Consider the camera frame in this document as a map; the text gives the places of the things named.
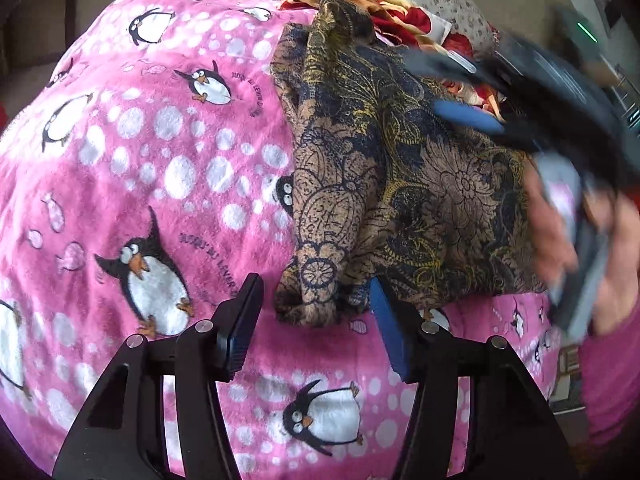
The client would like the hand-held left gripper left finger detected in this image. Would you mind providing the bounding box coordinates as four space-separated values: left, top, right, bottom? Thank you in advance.
52 272 265 480

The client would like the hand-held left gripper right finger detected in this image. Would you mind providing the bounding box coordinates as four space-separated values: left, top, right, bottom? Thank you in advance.
367 277 581 480

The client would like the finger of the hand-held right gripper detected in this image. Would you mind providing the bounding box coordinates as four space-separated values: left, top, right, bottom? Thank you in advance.
402 47 483 86
432 100 506 136

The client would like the brown floral patterned shirt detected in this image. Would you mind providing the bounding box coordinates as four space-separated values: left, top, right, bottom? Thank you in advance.
270 0 551 328

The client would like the person's right forearm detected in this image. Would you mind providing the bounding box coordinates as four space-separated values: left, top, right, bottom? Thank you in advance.
580 310 640 453

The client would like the person's right hand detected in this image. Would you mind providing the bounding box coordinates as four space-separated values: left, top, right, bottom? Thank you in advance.
527 165 640 337

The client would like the pink penguin print blanket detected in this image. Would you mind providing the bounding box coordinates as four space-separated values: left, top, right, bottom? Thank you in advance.
0 0 591 480

